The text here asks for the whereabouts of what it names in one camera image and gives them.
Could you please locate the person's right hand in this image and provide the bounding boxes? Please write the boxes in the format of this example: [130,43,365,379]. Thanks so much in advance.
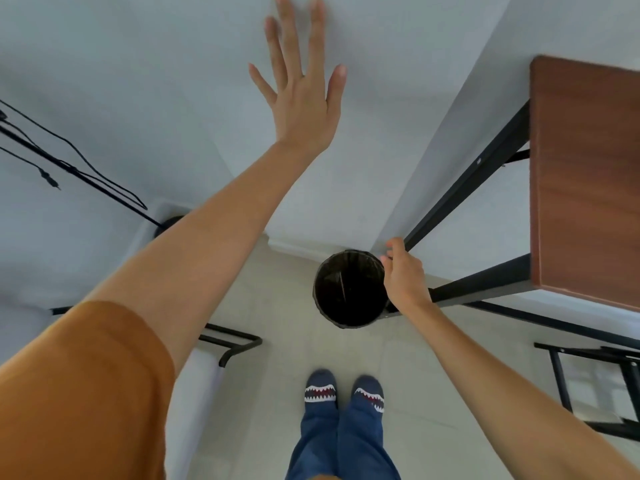
[379,237,434,316]

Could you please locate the brown wooden table black frame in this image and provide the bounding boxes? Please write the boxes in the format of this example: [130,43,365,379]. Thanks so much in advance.
[385,55,640,351]

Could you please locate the person's left hand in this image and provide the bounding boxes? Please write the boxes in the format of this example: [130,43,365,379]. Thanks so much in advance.
[249,0,347,155]

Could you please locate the black cable with plug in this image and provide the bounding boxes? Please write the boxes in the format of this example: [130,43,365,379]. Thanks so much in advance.
[0,146,61,191]

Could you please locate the black round waste bin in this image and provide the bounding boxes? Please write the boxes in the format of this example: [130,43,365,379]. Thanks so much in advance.
[312,250,400,329]

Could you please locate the orange shirt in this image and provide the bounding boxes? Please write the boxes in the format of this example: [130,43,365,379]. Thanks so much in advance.
[0,300,177,480]

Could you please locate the person's right forearm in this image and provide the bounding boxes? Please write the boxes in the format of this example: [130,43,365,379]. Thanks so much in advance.
[400,300,640,480]

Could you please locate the blue shark print slipper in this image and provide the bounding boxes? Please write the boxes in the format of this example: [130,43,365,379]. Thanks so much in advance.
[303,369,339,411]
[350,375,386,414]

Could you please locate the black metal folding rack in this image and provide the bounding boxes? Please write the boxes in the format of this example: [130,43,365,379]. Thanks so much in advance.
[534,342,640,443]

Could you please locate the black light stand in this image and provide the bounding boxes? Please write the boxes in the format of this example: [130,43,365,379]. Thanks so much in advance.
[0,122,187,240]

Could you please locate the black metal tube frame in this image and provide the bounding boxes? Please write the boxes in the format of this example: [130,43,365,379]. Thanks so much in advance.
[50,307,264,369]

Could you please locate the person's left forearm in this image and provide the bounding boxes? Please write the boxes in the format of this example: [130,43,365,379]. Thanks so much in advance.
[80,140,322,378]

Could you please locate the black looping cable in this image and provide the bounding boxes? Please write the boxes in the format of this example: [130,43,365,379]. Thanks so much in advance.
[0,99,149,211]

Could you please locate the blue jeans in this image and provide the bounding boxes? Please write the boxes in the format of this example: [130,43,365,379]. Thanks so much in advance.
[285,395,402,480]

